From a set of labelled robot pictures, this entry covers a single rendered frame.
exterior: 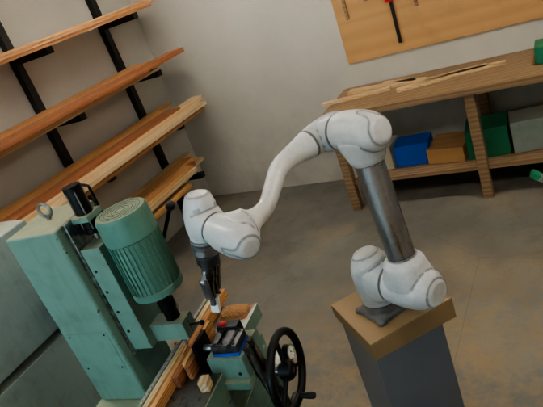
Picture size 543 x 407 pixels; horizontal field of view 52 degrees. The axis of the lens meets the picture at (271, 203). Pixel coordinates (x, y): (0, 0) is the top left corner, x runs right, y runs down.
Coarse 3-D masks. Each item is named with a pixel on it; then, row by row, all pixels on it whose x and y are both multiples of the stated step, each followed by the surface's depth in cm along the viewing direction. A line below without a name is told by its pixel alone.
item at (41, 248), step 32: (32, 224) 187; (32, 256) 181; (64, 256) 177; (64, 288) 185; (64, 320) 193; (96, 320) 188; (96, 352) 196; (128, 352) 195; (160, 352) 211; (96, 384) 206; (128, 384) 200
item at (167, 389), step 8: (224, 296) 223; (208, 312) 213; (208, 320) 210; (200, 328) 205; (192, 336) 202; (168, 376) 185; (168, 384) 182; (160, 392) 179; (168, 392) 181; (160, 400) 177; (168, 400) 181
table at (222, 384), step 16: (256, 304) 214; (240, 320) 208; (256, 320) 212; (208, 368) 188; (192, 384) 184; (224, 384) 184; (240, 384) 181; (176, 400) 180; (192, 400) 177; (208, 400) 175
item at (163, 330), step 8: (184, 312) 193; (160, 320) 194; (176, 320) 190; (184, 320) 189; (192, 320) 193; (152, 328) 193; (160, 328) 192; (168, 328) 190; (176, 328) 189; (184, 328) 188; (192, 328) 193; (160, 336) 194; (168, 336) 192; (176, 336) 191; (184, 336) 190
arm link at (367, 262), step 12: (360, 252) 213; (372, 252) 209; (384, 252) 211; (360, 264) 209; (372, 264) 207; (360, 276) 209; (372, 276) 206; (360, 288) 213; (372, 288) 207; (372, 300) 213; (384, 300) 208
